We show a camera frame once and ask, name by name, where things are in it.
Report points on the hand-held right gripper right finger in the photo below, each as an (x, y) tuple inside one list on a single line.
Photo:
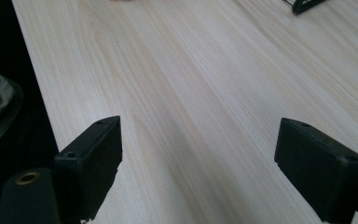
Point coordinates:
[(317, 174)]

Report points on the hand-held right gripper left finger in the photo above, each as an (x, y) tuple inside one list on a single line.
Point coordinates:
[(88, 168)]

